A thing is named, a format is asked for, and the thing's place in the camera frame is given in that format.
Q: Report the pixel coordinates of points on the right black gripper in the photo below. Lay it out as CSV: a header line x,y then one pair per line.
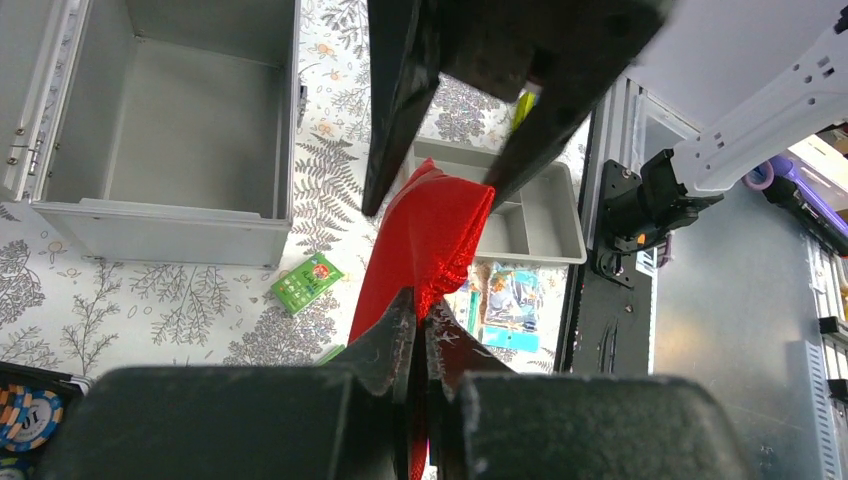
x,y
576,51

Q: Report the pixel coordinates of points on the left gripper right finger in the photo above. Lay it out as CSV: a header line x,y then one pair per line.
x,y
486,421

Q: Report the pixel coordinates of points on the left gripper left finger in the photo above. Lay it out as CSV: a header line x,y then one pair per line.
x,y
207,422

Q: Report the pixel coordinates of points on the red first aid pouch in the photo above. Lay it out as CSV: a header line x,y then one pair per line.
x,y
413,364

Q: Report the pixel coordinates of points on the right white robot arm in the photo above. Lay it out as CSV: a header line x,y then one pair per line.
x,y
801,43

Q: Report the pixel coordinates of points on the grey metal medicine box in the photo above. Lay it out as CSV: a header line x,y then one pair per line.
x,y
153,131

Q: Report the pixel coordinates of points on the green small box lower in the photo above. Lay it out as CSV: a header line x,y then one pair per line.
x,y
330,355

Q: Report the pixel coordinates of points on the green small box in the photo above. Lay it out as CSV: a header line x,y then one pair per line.
x,y
301,286
330,355

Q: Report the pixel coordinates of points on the grey plastic divider tray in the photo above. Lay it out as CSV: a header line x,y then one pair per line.
x,y
539,224

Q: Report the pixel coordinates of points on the green small box upper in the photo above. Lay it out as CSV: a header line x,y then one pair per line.
x,y
301,286

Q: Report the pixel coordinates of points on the floral table mat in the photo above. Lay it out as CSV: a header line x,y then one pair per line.
x,y
63,313

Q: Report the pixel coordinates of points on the black poker chip case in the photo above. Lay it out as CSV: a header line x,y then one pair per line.
x,y
34,406

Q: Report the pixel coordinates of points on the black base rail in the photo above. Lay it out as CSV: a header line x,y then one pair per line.
x,y
608,308

